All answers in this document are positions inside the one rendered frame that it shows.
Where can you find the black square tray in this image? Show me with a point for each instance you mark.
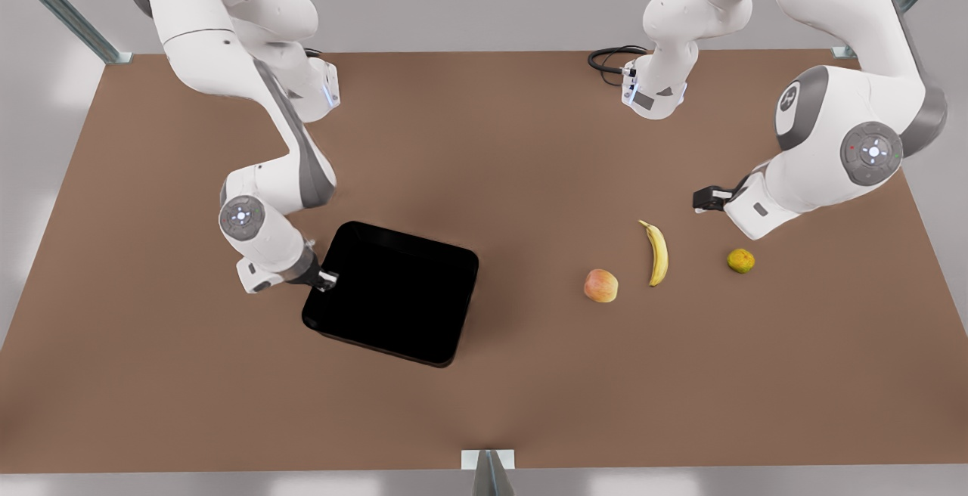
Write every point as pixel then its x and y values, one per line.
pixel 393 296

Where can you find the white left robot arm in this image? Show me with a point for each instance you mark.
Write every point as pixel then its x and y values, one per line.
pixel 847 103

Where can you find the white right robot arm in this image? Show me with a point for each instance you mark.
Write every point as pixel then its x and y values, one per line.
pixel 227 65

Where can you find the green yellow orange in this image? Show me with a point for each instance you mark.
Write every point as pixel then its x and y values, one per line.
pixel 741 261

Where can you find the yellow banana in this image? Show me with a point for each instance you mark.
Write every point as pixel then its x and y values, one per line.
pixel 659 254

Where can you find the red yellow apple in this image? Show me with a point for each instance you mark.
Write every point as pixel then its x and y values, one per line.
pixel 600 286

